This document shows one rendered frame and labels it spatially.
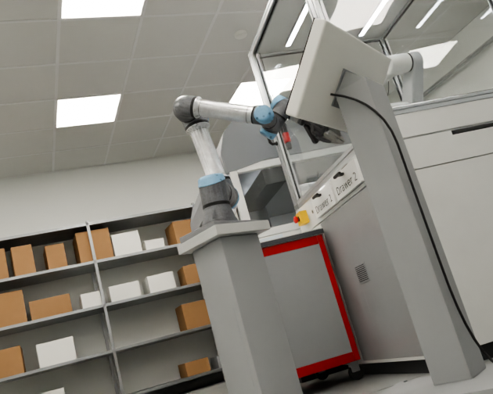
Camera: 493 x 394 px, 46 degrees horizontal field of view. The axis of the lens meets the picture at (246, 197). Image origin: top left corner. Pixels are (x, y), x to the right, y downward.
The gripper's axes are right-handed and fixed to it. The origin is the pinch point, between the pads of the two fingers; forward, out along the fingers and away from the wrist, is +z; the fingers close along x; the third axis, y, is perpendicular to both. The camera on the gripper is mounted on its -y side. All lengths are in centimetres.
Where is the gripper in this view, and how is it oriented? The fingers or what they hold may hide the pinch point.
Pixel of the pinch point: (341, 141)
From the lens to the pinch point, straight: 251.4
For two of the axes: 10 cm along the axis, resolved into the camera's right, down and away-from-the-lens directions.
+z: 8.0, 5.1, -3.2
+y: -0.6, -4.6, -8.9
